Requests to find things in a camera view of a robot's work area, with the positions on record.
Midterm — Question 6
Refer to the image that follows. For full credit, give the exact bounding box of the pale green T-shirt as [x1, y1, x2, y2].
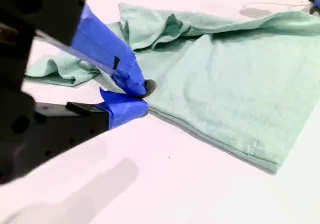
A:
[23, 2, 320, 174]

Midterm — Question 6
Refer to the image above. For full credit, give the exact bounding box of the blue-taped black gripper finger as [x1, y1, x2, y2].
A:
[0, 0, 158, 100]
[32, 87, 150, 169]

